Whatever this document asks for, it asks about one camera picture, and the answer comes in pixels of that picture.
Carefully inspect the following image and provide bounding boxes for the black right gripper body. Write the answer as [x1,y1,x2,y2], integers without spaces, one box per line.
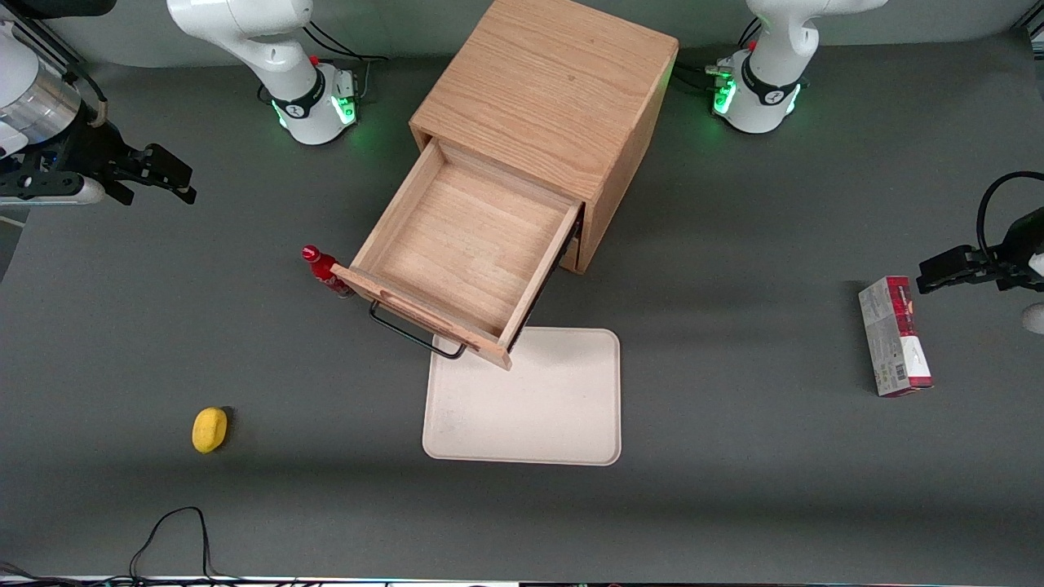
[47,120,153,205]

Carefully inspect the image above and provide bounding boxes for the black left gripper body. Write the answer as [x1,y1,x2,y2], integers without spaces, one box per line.
[997,207,1044,292]

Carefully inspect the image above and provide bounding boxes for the wooden drawer cabinet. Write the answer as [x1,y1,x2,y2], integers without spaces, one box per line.
[408,0,681,275]

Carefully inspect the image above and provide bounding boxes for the grey and red carton box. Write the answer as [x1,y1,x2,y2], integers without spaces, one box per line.
[857,276,935,398]

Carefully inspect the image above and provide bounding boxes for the red cola bottle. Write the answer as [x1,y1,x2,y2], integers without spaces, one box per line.
[301,245,352,299]

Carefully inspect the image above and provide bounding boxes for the yellow lemon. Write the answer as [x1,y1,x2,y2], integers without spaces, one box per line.
[192,407,229,454]

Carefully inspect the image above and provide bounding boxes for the beige rectangular tray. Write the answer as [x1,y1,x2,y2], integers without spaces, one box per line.
[422,327,622,467]

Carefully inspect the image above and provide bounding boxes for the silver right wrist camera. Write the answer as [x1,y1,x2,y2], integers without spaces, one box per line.
[0,174,107,207]

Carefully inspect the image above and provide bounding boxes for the black looped cable on left gripper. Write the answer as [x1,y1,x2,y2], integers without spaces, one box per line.
[975,170,1044,263]

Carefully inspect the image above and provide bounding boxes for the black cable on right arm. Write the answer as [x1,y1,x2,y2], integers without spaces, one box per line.
[0,15,109,130]

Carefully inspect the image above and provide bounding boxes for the black cables at right arm base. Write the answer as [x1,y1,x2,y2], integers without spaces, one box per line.
[303,22,389,103]

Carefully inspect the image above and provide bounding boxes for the black cables at arm base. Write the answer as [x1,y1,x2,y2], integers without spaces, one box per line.
[675,16,761,95]
[303,22,389,103]

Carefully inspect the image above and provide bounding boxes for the black cables at left arm base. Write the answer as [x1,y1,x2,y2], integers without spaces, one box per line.
[675,16,761,95]

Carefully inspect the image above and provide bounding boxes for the black cable loop at table edge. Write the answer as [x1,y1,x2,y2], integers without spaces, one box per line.
[129,506,246,585]

